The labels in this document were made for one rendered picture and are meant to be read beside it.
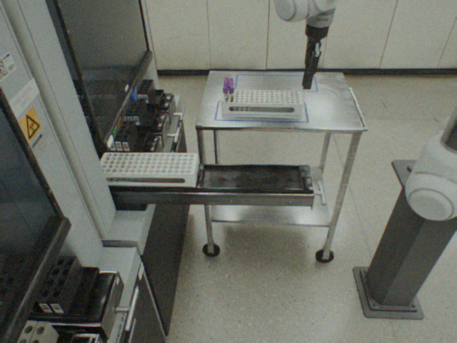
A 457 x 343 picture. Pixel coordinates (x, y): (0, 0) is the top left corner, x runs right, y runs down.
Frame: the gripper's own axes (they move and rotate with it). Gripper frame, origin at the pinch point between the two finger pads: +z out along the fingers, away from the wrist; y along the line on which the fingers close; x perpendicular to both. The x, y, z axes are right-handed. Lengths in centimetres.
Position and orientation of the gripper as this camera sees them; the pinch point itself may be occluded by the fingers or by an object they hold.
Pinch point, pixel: (307, 78)
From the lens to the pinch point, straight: 136.7
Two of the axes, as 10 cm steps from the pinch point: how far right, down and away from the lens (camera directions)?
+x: 10.0, 0.0, 0.1
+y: 0.1, 7.0, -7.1
